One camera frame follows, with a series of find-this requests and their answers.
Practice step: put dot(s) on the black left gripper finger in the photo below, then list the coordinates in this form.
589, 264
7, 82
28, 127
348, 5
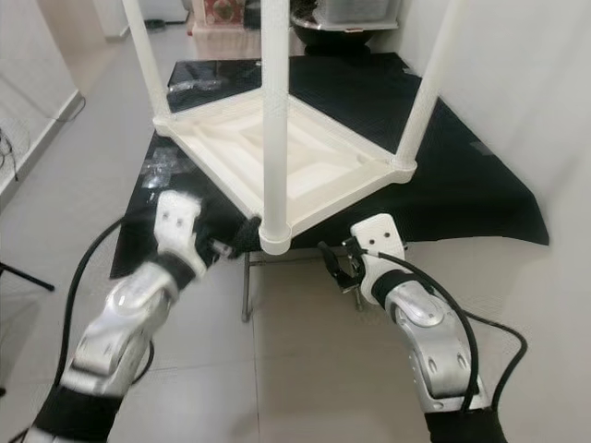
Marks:
246, 234

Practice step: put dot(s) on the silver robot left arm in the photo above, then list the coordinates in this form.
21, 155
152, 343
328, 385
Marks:
125, 323

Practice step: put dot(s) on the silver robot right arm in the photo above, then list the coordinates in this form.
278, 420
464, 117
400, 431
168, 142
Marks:
439, 351

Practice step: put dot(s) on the grey metal table leg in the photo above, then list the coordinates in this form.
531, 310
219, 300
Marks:
247, 291

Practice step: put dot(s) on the large clear tape patch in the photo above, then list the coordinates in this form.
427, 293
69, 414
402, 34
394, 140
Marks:
162, 168

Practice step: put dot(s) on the black table cloth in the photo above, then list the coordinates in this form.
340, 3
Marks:
471, 194

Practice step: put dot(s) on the narrow clear tape strip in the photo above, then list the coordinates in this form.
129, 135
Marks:
196, 84

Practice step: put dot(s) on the small grey tape piece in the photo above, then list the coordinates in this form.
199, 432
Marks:
480, 148

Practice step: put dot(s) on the beige patterned bench cloth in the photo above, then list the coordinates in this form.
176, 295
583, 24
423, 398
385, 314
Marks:
226, 44

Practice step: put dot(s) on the black round bowl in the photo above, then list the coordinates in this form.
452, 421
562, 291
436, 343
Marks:
332, 39

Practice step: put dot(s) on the red printed carton box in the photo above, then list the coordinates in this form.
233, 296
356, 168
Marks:
223, 11

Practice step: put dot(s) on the clear plastic storage box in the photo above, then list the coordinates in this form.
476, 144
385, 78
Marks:
355, 11

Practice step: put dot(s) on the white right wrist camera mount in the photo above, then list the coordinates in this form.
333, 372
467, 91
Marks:
380, 242

